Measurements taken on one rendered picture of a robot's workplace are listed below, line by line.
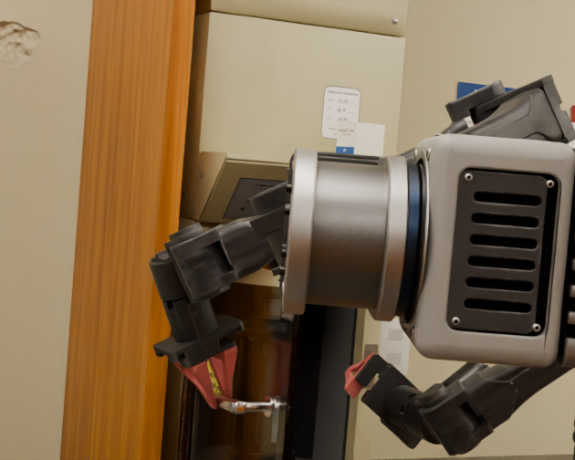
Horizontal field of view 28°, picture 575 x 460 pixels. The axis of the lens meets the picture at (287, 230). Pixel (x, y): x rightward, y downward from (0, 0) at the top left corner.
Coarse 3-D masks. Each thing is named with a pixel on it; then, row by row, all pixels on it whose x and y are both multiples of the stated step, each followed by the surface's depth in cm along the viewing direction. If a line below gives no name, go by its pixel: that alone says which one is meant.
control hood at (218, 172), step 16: (208, 160) 160; (224, 160) 155; (240, 160) 155; (256, 160) 156; (272, 160) 157; (288, 160) 158; (208, 176) 160; (224, 176) 157; (240, 176) 157; (256, 176) 158; (272, 176) 159; (208, 192) 160; (224, 192) 159; (208, 208) 161; (224, 208) 162
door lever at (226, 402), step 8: (216, 392) 146; (216, 400) 144; (224, 400) 142; (232, 400) 140; (240, 400) 140; (264, 400) 143; (272, 400) 141; (224, 408) 142; (232, 408) 139; (240, 408) 139; (248, 408) 140; (256, 408) 141; (264, 408) 141; (272, 408) 141
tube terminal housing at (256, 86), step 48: (192, 48) 170; (240, 48) 166; (288, 48) 169; (336, 48) 172; (384, 48) 175; (192, 96) 169; (240, 96) 166; (288, 96) 169; (384, 96) 175; (192, 144) 168; (240, 144) 167; (288, 144) 170; (336, 144) 173; (384, 144) 176; (192, 192) 166
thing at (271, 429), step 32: (256, 288) 147; (256, 320) 146; (288, 320) 138; (256, 352) 146; (288, 352) 138; (256, 384) 145; (288, 384) 138; (192, 416) 163; (224, 416) 154; (256, 416) 145; (288, 416) 138; (192, 448) 163; (224, 448) 153; (256, 448) 144
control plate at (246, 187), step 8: (240, 184) 159; (248, 184) 159; (256, 184) 159; (264, 184) 160; (272, 184) 160; (240, 192) 160; (248, 192) 160; (256, 192) 160; (232, 200) 161; (240, 200) 161; (248, 200) 161; (232, 208) 162; (248, 208) 163; (224, 216) 163; (232, 216) 163; (240, 216) 164; (248, 216) 164
